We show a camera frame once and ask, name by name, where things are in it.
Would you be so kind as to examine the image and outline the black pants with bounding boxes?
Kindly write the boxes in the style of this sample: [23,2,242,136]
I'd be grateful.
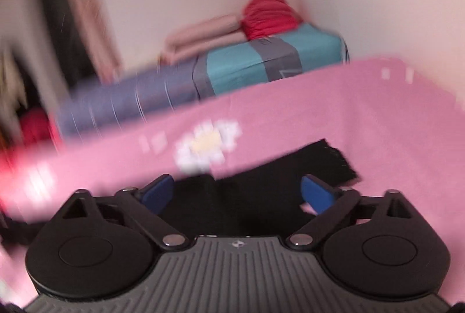
[160,140,358,239]

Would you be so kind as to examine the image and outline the red folded blanket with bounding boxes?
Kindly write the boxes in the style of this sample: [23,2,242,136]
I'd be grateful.
[241,0,303,41]

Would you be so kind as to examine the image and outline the red clothes pile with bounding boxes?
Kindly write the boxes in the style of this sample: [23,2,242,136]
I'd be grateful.
[1,108,56,171]

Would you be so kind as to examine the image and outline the hanging clothes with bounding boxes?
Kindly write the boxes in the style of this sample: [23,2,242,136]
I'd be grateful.
[0,42,28,141]

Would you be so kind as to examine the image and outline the pink curtain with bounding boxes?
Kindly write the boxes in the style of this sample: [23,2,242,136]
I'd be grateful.
[68,0,121,82]

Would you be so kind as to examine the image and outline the dark window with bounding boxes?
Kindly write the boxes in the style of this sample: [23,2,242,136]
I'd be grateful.
[40,0,96,90]

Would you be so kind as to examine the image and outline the pink floral bed sheet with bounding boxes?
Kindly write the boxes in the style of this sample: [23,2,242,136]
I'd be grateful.
[1,59,464,303]

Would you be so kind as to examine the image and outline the teal grey striped quilt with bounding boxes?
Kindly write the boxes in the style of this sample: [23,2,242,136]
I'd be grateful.
[193,23,349,99]

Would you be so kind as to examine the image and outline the blue plaid folded quilt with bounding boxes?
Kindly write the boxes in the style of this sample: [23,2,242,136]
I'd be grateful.
[53,56,211,138]

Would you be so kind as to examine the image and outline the pink folded blanket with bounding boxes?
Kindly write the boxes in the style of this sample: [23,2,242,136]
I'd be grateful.
[160,14,248,65]

